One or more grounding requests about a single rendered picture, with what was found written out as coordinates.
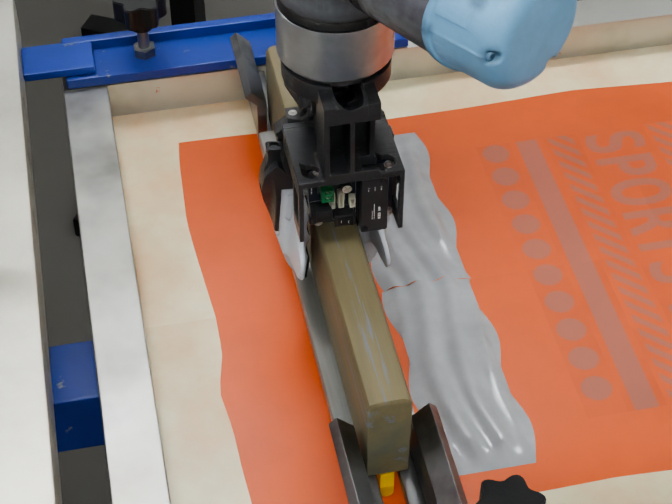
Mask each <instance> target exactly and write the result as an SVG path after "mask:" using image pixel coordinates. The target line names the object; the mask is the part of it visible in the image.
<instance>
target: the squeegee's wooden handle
mask: <svg viewBox="0 0 672 504"><path fill-rule="evenodd" d="M266 73H267V96H268V118H269V122H270V125H271V129H272V131H273V130H274V126H273V125H274V123H275V122H277V121H278V120H279V119H281V118H282V117H283V116H284V115H285V108H290V107H297V106H298V104H297V103H296V101H295V100H294V99H293V97H292V96H291V94H290V93H289V91H288V90H287V88H286V87H285V85H284V80H283V78H282V75H281V60H280V58H279V56H278V53H277V51H276V45H274V46H271V47H269V48H268V49H267V51H266ZM274 133H275V130H274ZM275 136H276V133H275ZM276 140H277V136H276ZM307 227H308V230H309V234H310V239H309V240H308V242H307V244H306V247H307V250H308V254H309V258H310V259H309V262H310V265H311V269H312V273H313V277H314V280H315V284H316V288H317V291H318V295H319V299H320V302H321V306H322V310H323V313H324V317H325V321H326V324H327V328H328V332H329V335H330V339H331V343H332V347H333V350H334V354H335V358H336V361H337V365H338V369H339V372H340V376H341V380H342V383H343V387H344V391H345V394H346V398H347V402H348V405H349V409H350V413H351V417H352V420H353V424H354V427H355V431H356V435H357V438H358V442H359V446H360V449H361V453H362V457H363V460H364V464H365V468H366V472H367V475H368V476H371V475H377V474H383V473H389V472H395V471H401V470H407V469H408V468H409V456H410V439H411V422H412V405H413V403H412V399H411V396H410V393H409V390H408V387H407V383H406V380H405V377H404V374H403V370H402V367H401V364H400V361H399V358H398V354H397V351H396V348H395V345H394V342H393V338H392V335H391V332H390V329H389V326H388V322H387V319H386V316H385V313H384V309H383V306H382V303H381V300H380V297H379V293H378V290H377V287H376V284H375V281H374V277H373V274H372V271H371V268H370V265H369V261H368V258H367V255H366V252H365V249H364V245H363V242H362V239H361V236H360V232H359V229H358V226H357V223H356V224H354V225H346V226H340V227H335V226H334V221H332V222H325V223H322V224H321V225H320V226H316V225H315V224H313V225H310V224H309V220H308V223H307Z"/></svg>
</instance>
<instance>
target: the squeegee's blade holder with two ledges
mask: <svg viewBox="0 0 672 504"><path fill-rule="evenodd" d="M267 141H277V140H276V136H275V133H274V130H273V131H266V132H260V133H259V144H260V148H261V152H262V156H263V158H264V156H265V153H266V146H265V143H266V142H267ZM292 272H293V276H294V280H295V284H296V287H297V291H298V295H299V299H300V303H301V307H302V311H303V315H304V318H305V322H306V326H307V330H308V334H309V338H310V342H311V346H312V349H313V353H314V357H315V361H316V365H317V369H318V373H319V377H320V380H321V384H322V388H323V392H324V396H325V400H326V404H327V408H328V411H329V415H330V419H331V422H332V421H333V420H334V419H335V418H338V419H341V420H343V421H345V422H347V423H349V424H351V425H353V426H354V424H353V420H352V417H351V413H350V409H349V405H348V402H347V398H346V394H345V391H344V387H343V383H342V380H341V376H340V372H339V369H338V365H337V361H336V358H335V354H334V350H333V347H332V343H331V339H330V335H329V332H328V328H327V324H326V321H325V317H324V313H323V310H322V306H321V302H320V299H319V295H318V291H317V288H316V284H315V280H314V277H313V273H312V269H311V265H310V262H309V265H308V271H307V277H306V278H303V280H300V279H299V278H298V277H297V275H296V273H295V272H294V271H293V270H292Z"/></svg>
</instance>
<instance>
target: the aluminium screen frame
mask: <svg viewBox="0 0 672 504"><path fill-rule="evenodd" d="M669 44H672V0H581V1H577V10H576V15H575V19H574V23H573V26H572V29H571V31H570V34H569V36H568V38H567V40H566V42H565V44H564V46H563V47H562V49H561V51H560V52H559V54H558V55H557V56H556V57H551V58H550V59H549V60H554V59H562V58H569V57H577V56H585V55H592V54H600V53H608V52H616V51H623V50H631V49H639V48H646V47H654V46H662V45H669ZM454 72H459V71H455V70H452V69H449V68H447V67H445V66H443V65H442V64H440V63H439V62H437V61H436V60H435V59H434V58H432V57H431V55H430V54H429V53H428V52H427V51H425V50H424V49H422V48H420V47H419V46H417V45H416V44H414V43H412V42H411V41H409V40H408V46H406V47H399V48H394V52H393V55H392V67H391V76H390V79H389V81H392V80H400V79H407V78H415V77H423V76H431V75H438V74H446V73H454ZM62 86H63V93H64V103H65V111H66V120H67V128H68V137H69V145H70V154H71V163H72V171H73V180H74V188H75V197H76V205H77V214H78V222H79V231H80V239H81V248H82V256H83V265H84V273H85V282H86V290H87V299H88V307H89V316H90V324H91V333H92V341H93V350H94V358H95V367H96V376H97V384H98V393H99V401H100V410H101V418H102V427H103V435H104V444H105V452H106V461H107V469H108V478H109V486H110V495H111V503H112V504H171V500H170V493H169V486H168V480H167V473H166V467H165V460H164V454H163V447H162V440H161V434H160V427H159V421H158V414H157V408H156V401H155V394H154V388H153V381H152V375H151V368H150V362H149V355H148V348H147V342H146V335H145V329H144V322H143V316H142V309H141V302H140V296H139V289H138V283H137V276H136V270H135V263H134V256H133V250H132V243H131V237H130V230H129V224H128V217H127V210H126V204H125V197H124V191H123V184H122V178H121V171H120V164H119V158H118V151H117V145H116V138H115V132H114V125H113V118H112V117H114V116H122V115H130V114H137V113H145V112H153V111H160V110H168V109H176V108H184V107H192V106H199V105H207V104H215V103H223V102H230V101H238V100H246V98H245V95H244V92H243V88H242V84H241V80H240V76H239V72H238V68H233V69H225V70H217V71H209V72H201V73H193V74H185V75H177V76H170V77H162V78H154V79H146V80H138V81H130V82H122V83H114V84H106V85H98V86H91V87H83V88H75V89H68V88H67V83H66V77H62Z"/></svg>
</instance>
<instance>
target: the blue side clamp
mask: <svg viewBox="0 0 672 504"><path fill-rule="evenodd" d="M235 32H236V33H238V34H239V35H241V36H242V37H244V38H245V39H247V40H248V41H249V42H250V44H251V48H252V51H253V55H254V59H255V62H256V66H257V65H264V64H266V51H267V49H268V48H269V47H271V46H274V45H276V28H275V13H268V14H260V15H252V16H243V17H235V18H227V19H219V20H210V21H202V22H194V23H186V24H178V25H169V26H161V27H156V28H153V29H152V30H150V31H149V32H148V33H149V40H150V41H154V47H155V54H156V56H154V57H152V58H150V59H148V60H143V59H138V58H136V57H135V51H134V43H136V42H138V39H137V33H136V32H133V31H129V30H128V31H120V32H112V33H103V34H95V35H87V36H79V37H71V38H63V39H61V43H62V45H68V44H76V43H84V42H91V43H92V48H93V55H94V61H95V68H96V71H95V73H90V74H82V75H74V76H66V83H67V88H68V89H75V88H83V87H91V86H98V85H106V84H114V83H122V82H130V81H138V80H146V79H154V78H162V77H170V76H177V75H185V74H193V73H201V72H209V71H217V70H225V69H233V68H237V64H236V60H235V56H234V52H233V49H232V45H231V41H230V37H231V36H232V35H233V34H234V33H235ZM406 46H408V40H407V39H406V38H404V37H402V36H401V35H399V34H398V33H396V32H395V42H394V48H399V47H406Z"/></svg>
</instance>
